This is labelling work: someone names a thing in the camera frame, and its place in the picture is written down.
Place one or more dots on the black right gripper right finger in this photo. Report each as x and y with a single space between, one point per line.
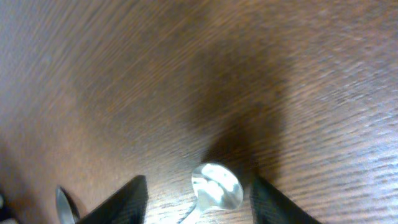
270 206

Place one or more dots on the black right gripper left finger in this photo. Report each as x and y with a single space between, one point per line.
126 206

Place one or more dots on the small silver spoon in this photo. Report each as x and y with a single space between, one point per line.
216 188
64 209

